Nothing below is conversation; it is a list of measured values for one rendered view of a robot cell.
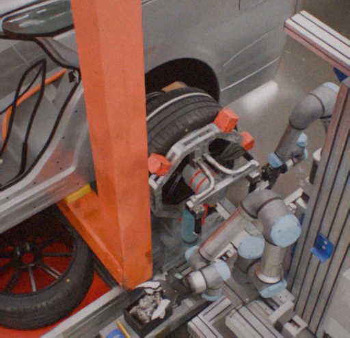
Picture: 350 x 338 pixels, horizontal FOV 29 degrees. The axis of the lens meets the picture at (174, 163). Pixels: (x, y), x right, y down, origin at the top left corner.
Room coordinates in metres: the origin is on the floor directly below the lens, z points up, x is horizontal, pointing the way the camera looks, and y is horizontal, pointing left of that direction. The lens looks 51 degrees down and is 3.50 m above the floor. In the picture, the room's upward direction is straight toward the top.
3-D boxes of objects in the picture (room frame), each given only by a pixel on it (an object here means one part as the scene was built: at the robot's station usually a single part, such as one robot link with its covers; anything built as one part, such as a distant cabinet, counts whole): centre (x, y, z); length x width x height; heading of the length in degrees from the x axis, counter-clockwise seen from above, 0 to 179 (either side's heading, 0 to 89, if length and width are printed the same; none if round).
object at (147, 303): (1.49, 0.12, 0.51); 0.20 x 0.14 x 0.13; 131
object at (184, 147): (2.07, -0.11, 0.85); 0.54 x 0.07 x 0.54; 127
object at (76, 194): (2.09, 0.52, 0.71); 0.14 x 0.14 x 0.05; 37
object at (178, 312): (1.48, 0.14, 0.44); 0.43 x 0.17 x 0.03; 127
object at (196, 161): (1.92, -0.10, 1.03); 0.19 x 0.18 x 0.11; 37
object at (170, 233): (2.21, 0.00, 0.32); 0.40 x 0.30 x 0.28; 127
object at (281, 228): (1.41, -0.39, 1.19); 0.15 x 0.12 x 0.55; 26
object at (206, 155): (2.04, -0.26, 1.03); 0.19 x 0.18 x 0.11; 37
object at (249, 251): (1.52, -0.34, 0.98); 0.13 x 0.12 x 0.14; 26
